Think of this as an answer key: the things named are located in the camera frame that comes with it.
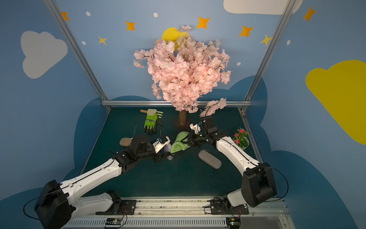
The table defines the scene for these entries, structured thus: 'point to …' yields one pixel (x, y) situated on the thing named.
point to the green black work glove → (150, 123)
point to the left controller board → (113, 221)
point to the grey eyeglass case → (210, 159)
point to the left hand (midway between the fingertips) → (169, 145)
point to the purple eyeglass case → (167, 148)
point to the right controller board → (233, 223)
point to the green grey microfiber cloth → (178, 145)
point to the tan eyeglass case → (125, 141)
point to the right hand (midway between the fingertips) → (182, 140)
